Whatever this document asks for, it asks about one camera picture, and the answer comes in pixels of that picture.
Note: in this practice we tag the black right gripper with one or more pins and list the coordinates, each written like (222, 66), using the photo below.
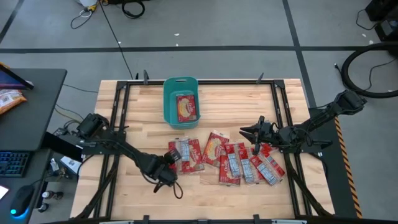
(269, 133)

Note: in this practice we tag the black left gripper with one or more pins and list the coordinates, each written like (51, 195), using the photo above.
(168, 175)

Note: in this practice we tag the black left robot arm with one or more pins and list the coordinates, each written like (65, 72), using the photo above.
(124, 147)

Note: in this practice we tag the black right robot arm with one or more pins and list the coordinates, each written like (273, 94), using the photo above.
(323, 116)

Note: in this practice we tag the black table clamp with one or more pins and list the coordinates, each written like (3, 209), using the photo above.
(145, 77)
(260, 78)
(256, 218)
(145, 219)

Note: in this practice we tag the teal plastic basket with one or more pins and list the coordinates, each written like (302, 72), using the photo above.
(169, 118)

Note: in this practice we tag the silver aluminium bar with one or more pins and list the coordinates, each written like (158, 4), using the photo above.
(289, 221)
(116, 222)

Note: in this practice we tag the white cardboard box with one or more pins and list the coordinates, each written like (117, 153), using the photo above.
(71, 164)

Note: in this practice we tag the black platform with hazard stripe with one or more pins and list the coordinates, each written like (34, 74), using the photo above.
(342, 174)

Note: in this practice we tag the black base block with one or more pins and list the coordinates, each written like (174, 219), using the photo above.
(59, 146)

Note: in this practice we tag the small dark bottle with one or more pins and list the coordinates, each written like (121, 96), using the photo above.
(53, 195)
(43, 207)

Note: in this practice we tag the black desk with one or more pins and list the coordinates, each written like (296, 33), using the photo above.
(31, 118)
(37, 174)

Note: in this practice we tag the black mouse with blue light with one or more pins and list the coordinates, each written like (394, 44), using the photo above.
(21, 200)

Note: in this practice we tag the black backlit keyboard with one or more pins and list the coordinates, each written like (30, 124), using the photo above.
(14, 163)

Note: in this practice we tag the orange snack bag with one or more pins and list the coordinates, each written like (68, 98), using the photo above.
(9, 101)

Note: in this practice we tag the black equipment case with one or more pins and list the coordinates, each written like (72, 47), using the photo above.
(385, 18)

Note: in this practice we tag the monitor with purple screen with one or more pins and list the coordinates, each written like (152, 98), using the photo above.
(14, 81)

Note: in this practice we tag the white and yellow plug bundle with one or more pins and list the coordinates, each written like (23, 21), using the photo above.
(87, 3)

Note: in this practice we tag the black metal cage frame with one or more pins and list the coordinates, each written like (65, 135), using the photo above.
(124, 102)

